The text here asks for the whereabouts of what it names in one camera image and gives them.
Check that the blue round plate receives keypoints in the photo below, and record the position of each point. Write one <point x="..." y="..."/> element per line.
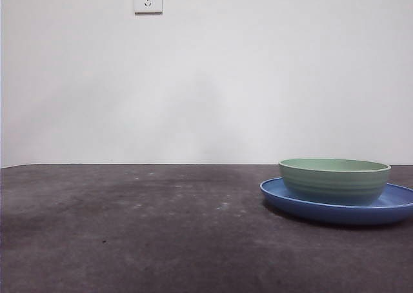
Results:
<point x="322" y="212"/>

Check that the green ribbed bowl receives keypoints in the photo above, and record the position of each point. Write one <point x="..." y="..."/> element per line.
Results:
<point x="334" y="186"/>

